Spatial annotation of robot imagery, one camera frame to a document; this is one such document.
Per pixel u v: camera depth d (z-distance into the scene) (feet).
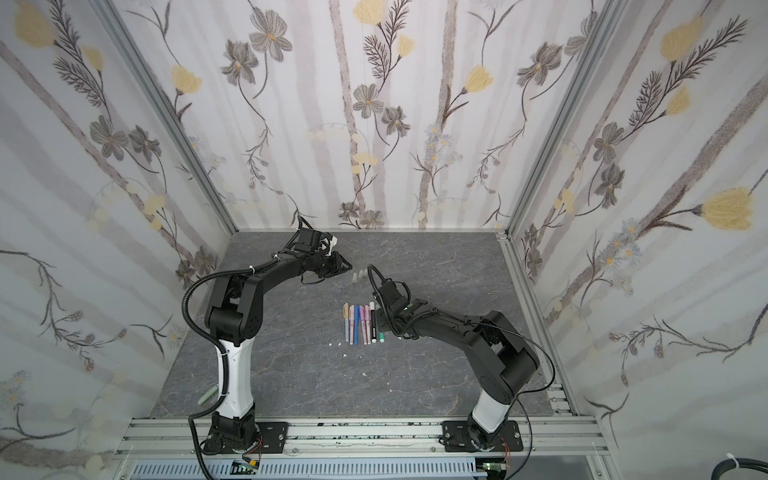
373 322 3.12
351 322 3.11
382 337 2.97
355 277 3.51
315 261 2.86
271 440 2.41
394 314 2.29
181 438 2.47
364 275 3.52
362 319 3.13
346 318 3.14
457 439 2.40
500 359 1.51
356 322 3.13
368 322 3.12
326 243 3.05
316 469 2.30
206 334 1.84
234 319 1.88
